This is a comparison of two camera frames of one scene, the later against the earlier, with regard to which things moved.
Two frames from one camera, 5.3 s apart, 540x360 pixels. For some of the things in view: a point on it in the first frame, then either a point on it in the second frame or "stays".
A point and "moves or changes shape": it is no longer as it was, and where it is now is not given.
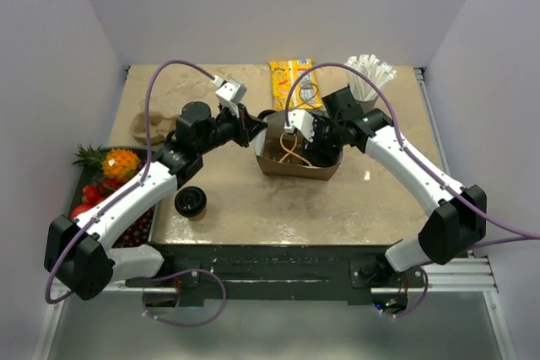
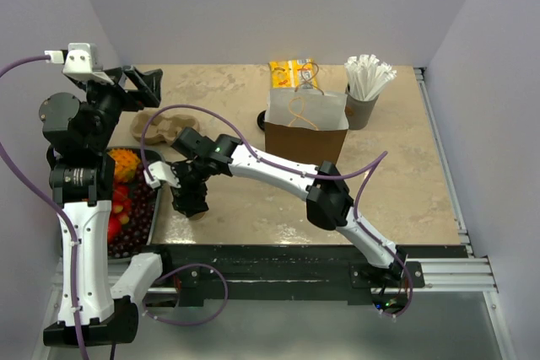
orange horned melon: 120,164 stays
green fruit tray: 110,167 stays
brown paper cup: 200,217 stays
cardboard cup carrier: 160,126 stays
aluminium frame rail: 467,275 stays
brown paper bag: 278,152 moves or changes shape
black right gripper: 311,150 -> 183,198
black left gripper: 246,125 -> 147,92
